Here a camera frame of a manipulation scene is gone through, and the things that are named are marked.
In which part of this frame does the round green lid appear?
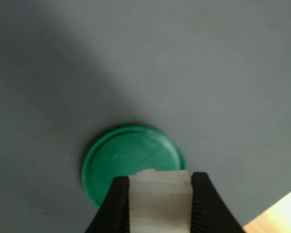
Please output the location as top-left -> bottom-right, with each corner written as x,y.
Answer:
81,124 -> 186,209

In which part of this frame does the dark grey mat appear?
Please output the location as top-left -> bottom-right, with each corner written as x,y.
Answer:
0,0 -> 291,233

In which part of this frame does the small white plastic terminal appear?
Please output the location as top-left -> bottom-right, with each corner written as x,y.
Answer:
128,169 -> 194,233

